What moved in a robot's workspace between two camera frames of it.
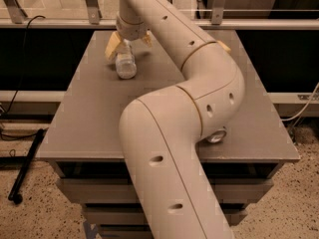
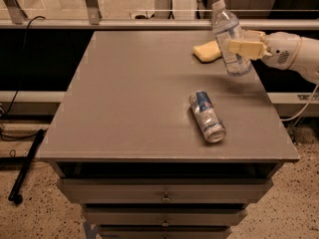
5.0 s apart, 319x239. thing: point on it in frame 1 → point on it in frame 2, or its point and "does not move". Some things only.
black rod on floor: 16,192 does not move
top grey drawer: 122,190 does not move
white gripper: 131,31 → 281,51
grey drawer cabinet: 84,148 does not move
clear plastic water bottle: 126,65 → 227,28
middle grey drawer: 136,215 does not move
